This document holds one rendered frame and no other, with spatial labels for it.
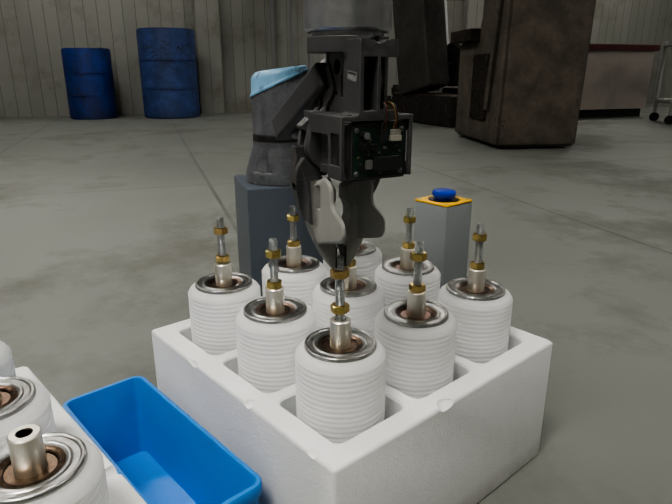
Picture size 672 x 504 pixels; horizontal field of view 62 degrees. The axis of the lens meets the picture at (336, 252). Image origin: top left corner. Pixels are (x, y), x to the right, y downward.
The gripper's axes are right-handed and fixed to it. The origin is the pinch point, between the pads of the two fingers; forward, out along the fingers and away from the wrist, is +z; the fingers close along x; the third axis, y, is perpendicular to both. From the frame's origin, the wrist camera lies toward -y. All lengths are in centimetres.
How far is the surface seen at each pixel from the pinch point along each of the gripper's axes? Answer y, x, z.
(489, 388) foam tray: 4.7, 18.1, 18.4
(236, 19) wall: -672, 231, -77
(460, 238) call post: -23.6, 37.4, 10.1
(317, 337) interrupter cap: -1.4, -1.4, 9.7
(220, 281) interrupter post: -21.5, -5.5, 9.3
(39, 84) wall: -715, 4, -1
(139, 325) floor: -71, -9, 35
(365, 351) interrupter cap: 3.6, 1.4, 9.8
